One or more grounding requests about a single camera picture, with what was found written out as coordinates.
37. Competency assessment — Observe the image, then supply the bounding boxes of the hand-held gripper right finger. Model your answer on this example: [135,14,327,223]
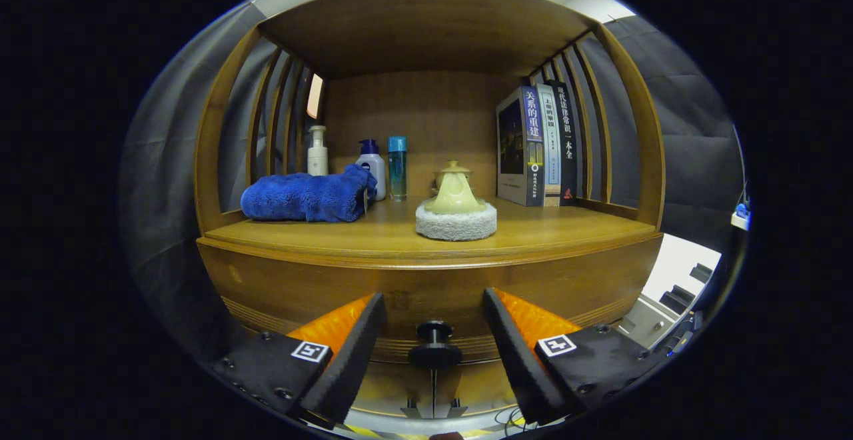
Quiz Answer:
[482,287,669,426]

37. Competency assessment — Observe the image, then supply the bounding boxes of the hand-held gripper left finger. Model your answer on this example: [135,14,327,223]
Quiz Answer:
[212,292,387,427]

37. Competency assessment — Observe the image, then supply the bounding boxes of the wooden drawer with black knob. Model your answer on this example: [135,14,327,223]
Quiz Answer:
[197,233,665,369]

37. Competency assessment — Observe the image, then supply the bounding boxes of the green brush with clear handle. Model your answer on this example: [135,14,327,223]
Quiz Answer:
[415,160,498,241]

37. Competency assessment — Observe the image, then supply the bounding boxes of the wooden countertop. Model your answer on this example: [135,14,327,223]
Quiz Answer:
[200,195,662,257]

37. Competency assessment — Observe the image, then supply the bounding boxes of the wooden cabinet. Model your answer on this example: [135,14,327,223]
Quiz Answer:
[193,0,667,421]

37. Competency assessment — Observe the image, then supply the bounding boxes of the blue towel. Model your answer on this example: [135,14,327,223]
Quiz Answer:
[240,164,378,223]

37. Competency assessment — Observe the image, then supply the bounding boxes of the white side table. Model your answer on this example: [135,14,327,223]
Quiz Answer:
[616,232,722,351]

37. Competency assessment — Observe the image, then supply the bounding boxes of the white bottle with blue cap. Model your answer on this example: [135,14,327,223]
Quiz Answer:
[355,139,387,201]

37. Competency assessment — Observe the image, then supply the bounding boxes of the teal clear bottle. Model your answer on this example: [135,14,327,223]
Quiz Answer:
[389,136,408,201]

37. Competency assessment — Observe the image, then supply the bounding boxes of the beige lidded tea cup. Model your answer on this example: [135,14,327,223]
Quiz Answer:
[432,165,475,195]

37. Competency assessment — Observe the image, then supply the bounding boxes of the white pump bottle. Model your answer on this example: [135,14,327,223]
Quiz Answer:
[307,125,329,176]

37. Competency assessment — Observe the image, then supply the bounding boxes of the book with white spine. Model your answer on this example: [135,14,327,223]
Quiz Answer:
[535,83,562,207]

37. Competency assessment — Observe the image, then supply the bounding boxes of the book with black spine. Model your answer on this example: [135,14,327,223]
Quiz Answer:
[550,80,579,206]

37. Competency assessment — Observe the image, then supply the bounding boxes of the book with blue spine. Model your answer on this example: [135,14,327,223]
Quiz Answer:
[496,85,545,207]

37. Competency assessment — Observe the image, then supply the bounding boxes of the thin black cable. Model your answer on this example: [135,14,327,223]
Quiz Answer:
[493,405,528,431]

